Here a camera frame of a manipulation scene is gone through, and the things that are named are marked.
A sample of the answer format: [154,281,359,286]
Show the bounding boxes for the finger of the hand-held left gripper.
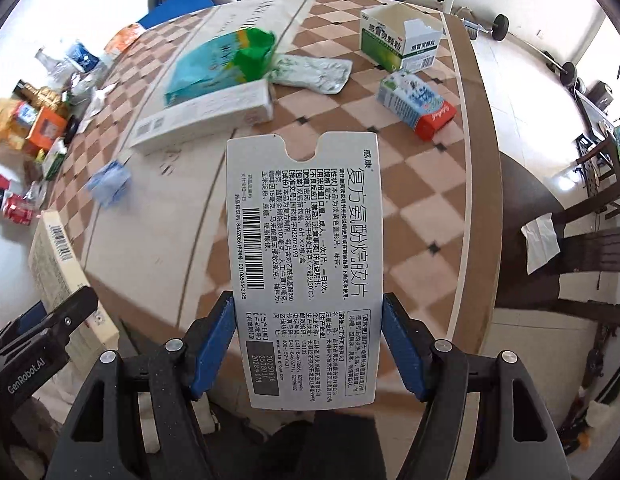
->
[0,285,100,348]

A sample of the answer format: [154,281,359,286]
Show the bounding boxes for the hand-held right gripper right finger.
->
[382,293,565,480]

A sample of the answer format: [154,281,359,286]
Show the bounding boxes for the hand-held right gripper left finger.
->
[47,290,239,480]

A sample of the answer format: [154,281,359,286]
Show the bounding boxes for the cream cardboard box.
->
[29,209,121,361]

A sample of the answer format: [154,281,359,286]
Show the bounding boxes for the grey medicine box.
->
[226,131,387,412]

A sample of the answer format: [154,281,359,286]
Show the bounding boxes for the crumpled blue wrapper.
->
[86,160,132,207]

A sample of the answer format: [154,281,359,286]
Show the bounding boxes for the green white carton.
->
[39,137,69,181]

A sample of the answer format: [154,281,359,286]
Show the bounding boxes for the white tissue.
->
[520,212,561,269]

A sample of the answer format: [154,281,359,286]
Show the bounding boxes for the orange box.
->
[26,106,74,149]

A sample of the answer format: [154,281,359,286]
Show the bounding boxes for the yellow bag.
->
[0,97,27,149]

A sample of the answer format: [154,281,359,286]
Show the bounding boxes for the dark wooden chair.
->
[492,132,620,313]

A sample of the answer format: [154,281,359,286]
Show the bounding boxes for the long white box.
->
[128,80,274,157]

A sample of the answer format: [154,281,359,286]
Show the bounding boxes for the blue white milk carton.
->
[377,71,459,141]

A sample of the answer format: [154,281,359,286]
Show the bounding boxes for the blue white packet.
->
[65,40,102,74]

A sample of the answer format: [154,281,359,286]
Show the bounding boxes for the orange snack bag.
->
[104,23,147,57]

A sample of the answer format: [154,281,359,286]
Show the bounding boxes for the teal and green snack bag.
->
[164,27,277,107]

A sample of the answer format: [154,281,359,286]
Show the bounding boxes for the white green foil packet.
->
[269,55,353,96]

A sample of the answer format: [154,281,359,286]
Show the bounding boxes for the open green white medicine box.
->
[360,2,446,74]

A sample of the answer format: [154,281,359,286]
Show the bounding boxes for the black box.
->
[586,80,616,112]

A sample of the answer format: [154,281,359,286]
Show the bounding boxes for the blue mat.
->
[137,0,217,31]

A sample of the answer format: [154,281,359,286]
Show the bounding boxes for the black barbell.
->
[460,7,579,87]

